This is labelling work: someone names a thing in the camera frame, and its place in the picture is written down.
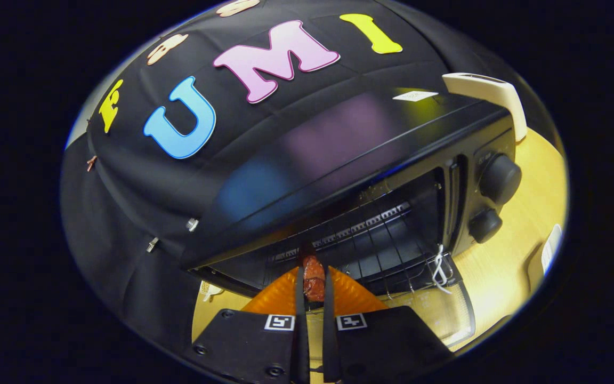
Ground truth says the black backdrop cloth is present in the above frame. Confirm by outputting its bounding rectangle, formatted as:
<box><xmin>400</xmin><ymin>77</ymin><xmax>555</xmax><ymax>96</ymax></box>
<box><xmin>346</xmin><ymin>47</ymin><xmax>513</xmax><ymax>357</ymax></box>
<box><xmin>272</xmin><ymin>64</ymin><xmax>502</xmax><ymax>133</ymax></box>
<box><xmin>61</xmin><ymin>0</ymin><xmax>499</xmax><ymax>363</ymax></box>

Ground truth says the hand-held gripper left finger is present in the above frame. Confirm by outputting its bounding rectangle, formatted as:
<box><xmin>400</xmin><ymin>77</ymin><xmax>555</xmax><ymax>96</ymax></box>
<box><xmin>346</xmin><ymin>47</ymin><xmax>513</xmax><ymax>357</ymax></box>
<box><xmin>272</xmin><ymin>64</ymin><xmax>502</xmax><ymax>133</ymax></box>
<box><xmin>184</xmin><ymin>267</ymin><xmax>310</xmax><ymax>384</ymax></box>

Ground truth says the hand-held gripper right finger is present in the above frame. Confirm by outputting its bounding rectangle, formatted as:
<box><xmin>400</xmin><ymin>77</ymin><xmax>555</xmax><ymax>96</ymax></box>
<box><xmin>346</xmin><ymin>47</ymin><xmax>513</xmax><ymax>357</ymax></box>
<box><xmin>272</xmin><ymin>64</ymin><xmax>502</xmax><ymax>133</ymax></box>
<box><xmin>322</xmin><ymin>266</ymin><xmax>454</xmax><ymax>384</ymax></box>

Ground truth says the white toaster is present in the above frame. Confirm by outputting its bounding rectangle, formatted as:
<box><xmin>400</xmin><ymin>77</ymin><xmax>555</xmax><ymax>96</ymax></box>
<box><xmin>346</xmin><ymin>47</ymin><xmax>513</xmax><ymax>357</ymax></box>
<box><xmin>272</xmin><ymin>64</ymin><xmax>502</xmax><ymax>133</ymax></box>
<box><xmin>442</xmin><ymin>73</ymin><xmax>528</xmax><ymax>142</ymax></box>

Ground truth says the reddish brown meat piece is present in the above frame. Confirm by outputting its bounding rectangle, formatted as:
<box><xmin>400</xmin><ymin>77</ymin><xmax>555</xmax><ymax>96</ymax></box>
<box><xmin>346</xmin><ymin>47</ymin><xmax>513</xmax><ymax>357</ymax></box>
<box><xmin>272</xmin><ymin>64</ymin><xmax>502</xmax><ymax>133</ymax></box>
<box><xmin>302</xmin><ymin>255</ymin><xmax>326</xmax><ymax>303</ymax></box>

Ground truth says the black toaster oven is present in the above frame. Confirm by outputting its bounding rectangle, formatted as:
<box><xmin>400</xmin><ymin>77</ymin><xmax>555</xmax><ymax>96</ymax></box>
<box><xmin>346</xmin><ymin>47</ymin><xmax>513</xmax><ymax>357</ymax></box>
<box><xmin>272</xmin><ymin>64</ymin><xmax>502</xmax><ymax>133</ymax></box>
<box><xmin>181</xmin><ymin>88</ymin><xmax>522</xmax><ymax>350</ymax></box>

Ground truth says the small white ribbed dish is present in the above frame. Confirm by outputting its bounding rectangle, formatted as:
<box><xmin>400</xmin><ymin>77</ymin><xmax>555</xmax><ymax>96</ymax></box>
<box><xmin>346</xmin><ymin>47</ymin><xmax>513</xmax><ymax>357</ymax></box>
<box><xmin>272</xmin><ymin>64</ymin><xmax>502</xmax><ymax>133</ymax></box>
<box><xmin>540</xmin><ymin>224</ymin><xmax>562</xmax><ymax>275</ymax></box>

